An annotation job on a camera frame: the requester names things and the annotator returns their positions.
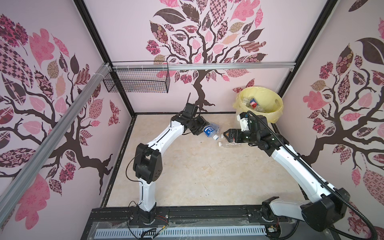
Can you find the Fiji bottle red flower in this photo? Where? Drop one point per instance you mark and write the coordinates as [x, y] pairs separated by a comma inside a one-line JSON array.
[[253, 104]]

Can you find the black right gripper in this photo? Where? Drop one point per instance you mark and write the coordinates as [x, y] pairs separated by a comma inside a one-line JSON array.
[[236, 131]]

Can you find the aluminium rail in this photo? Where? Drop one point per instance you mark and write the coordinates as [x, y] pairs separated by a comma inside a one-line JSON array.
[[220, 66], [16, 189]]

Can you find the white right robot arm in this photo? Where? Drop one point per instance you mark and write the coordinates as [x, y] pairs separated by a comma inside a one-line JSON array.
[[325, 205]]

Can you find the clear crushed bottle white cap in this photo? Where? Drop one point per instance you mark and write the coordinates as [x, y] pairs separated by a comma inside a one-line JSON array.
[[229, 145]]

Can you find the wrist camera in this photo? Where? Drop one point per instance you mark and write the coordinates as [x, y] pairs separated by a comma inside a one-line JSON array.
[[190, 110], [242, 118]]

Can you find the blue white label bottle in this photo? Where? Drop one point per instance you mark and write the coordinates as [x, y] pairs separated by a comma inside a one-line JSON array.
[[212, 131]]

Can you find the aluminium rail left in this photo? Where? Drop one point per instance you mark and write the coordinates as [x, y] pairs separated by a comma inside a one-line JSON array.
[[16, 189]]

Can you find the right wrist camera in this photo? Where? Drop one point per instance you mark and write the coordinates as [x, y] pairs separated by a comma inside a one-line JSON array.
[[242, 118]]

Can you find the cream bin yellow bag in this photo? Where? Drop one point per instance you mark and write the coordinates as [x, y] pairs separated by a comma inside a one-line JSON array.
[[271, 104]]

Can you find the white vent strip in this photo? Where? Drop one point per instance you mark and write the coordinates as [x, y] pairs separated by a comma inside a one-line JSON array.
[[179, 232]]

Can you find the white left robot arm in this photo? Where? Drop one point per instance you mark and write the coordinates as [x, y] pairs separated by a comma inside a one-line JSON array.
[[148, 164]]

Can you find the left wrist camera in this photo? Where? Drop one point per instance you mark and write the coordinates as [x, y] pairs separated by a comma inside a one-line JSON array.
[[190, 110]]

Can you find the aluminium rail back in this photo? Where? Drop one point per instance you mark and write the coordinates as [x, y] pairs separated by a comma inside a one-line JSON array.
[[220, 66]]

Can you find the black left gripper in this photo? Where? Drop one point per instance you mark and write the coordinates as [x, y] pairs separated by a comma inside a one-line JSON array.
[[203, 122]]

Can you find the black base frame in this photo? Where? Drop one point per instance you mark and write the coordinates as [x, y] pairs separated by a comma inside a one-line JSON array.
[[203, 216]]

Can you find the black wire basket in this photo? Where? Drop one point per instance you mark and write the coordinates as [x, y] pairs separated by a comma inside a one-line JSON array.
[[138, 77]]

